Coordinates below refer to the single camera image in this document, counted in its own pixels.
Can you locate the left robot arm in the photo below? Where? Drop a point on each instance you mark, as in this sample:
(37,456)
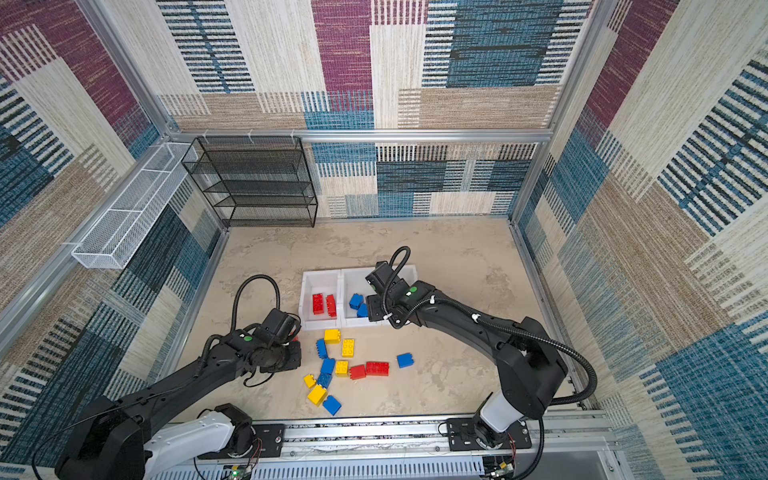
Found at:
(109,438)

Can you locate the yellow brick bottom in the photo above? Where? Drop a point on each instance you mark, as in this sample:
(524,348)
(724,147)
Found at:
(317,395)

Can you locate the small red brick centre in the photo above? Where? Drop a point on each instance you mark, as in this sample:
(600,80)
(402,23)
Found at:
(357,372)

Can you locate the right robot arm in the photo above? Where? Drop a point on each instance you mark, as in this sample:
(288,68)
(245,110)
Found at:
(530,369)

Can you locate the blue long brick lower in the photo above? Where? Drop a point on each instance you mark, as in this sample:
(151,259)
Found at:
(326,372)

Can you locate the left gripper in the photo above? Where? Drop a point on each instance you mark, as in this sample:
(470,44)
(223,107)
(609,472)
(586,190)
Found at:
(296,357)

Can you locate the blue long brick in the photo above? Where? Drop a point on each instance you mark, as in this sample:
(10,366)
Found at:
(326,372)
(321,349)

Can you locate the small yellow brick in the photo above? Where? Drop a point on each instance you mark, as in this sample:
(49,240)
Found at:
(309,380)

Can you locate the white wire mesh basket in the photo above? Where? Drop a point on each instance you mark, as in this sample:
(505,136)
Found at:
(114,239)

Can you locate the yellow brick top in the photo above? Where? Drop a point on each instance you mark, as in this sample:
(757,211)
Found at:
(332,336)

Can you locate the blue brick bottom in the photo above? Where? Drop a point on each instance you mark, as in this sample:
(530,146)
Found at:
(332,405)

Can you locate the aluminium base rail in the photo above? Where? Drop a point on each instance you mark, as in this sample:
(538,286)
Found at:
(577,445)

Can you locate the red long brick tall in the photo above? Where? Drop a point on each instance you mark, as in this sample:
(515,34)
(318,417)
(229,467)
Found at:
(318,304)

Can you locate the left white bin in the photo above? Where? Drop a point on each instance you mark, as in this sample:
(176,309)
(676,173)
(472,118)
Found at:
(324,282)

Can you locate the red long diagonal brick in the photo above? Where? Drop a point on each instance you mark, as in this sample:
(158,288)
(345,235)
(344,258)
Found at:
(331,306)

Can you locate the blue long brick left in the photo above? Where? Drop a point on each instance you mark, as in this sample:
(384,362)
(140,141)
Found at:
(321,349)

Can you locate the red wide brick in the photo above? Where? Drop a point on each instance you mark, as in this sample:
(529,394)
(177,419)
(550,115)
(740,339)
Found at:
(377,368)

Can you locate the black wire shelf rack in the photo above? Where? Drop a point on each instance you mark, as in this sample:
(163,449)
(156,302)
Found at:
(254,181)

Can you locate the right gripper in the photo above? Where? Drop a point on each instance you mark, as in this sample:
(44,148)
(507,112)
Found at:
(375,312)

